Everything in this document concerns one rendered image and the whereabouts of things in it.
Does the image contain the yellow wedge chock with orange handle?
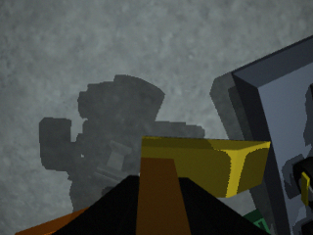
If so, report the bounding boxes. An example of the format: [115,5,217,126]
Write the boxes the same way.
[136,136,270,235]

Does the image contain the green tray rim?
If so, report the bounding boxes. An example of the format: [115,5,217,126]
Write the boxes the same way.
[244,209,270,234]

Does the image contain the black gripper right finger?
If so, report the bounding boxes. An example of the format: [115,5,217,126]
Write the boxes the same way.
[177,177,270,235]

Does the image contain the green tray floor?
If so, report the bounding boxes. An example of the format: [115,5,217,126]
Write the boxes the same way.
[255,222,263,230]

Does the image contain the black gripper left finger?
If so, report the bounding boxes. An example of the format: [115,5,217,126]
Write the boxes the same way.
[51,175,140,235]

